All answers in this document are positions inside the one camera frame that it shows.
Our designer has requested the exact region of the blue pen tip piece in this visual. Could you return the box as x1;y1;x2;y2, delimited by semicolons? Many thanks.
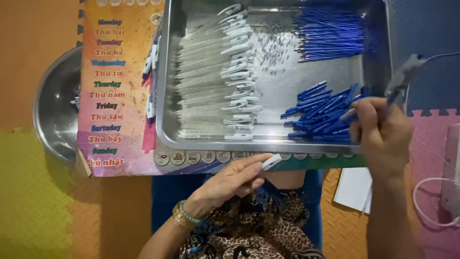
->
339;107;360;122

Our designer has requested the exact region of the clear pen barrel white clip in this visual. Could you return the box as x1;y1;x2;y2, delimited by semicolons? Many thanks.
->
261;153;283;171

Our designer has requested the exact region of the stack of clear pen barrels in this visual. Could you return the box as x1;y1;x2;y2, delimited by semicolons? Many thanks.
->
174;4;264;141

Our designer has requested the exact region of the scatter of small metal springs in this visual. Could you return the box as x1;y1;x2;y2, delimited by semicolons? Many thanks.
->
252;23;300;98

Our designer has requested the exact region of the white power strip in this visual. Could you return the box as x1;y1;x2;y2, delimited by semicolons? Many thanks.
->
441;123;460;219

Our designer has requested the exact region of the white paper notebook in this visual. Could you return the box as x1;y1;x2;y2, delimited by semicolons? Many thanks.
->
332;167;374;215

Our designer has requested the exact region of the grey cable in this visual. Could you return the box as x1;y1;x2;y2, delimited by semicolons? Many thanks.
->
425;52;460;65

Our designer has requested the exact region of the green bead bracelet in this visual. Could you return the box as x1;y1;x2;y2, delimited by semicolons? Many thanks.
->
178;200;202;225

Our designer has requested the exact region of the heap of blue pen tips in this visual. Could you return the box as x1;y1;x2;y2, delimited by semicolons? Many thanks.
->
280;81;367;142

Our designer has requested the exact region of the person's leopard print clothing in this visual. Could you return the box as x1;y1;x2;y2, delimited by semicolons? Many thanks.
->
178;180;326;259

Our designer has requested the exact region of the pile of blue ink refills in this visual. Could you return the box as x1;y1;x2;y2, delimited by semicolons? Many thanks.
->
293;5;366;63

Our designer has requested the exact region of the colourful printed folding table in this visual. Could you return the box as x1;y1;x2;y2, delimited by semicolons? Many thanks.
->
76;0;368;178

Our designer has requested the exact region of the person's left hand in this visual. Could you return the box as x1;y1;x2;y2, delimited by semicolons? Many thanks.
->
184;153;276;220

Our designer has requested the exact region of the stainless steel tray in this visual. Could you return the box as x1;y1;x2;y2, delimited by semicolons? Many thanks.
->
155;0;393;155

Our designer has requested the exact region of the person's right hand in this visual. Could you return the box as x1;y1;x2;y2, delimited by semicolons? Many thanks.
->
349;96;415;179

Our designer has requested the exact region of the gold bracelet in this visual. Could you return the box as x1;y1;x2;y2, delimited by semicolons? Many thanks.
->
172;201;196;228

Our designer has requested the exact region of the grey corded device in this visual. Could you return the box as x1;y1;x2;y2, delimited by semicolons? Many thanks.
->
385;54;427;106

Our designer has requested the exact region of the thin white cable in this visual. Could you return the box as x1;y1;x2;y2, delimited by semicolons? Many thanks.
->
412;177;460;228

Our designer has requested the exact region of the bunch of assembled white pens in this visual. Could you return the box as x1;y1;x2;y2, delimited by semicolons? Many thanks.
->
142;35;163;125

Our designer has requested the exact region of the stainless steel bowl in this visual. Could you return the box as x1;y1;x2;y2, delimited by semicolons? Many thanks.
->
33;46;84;168

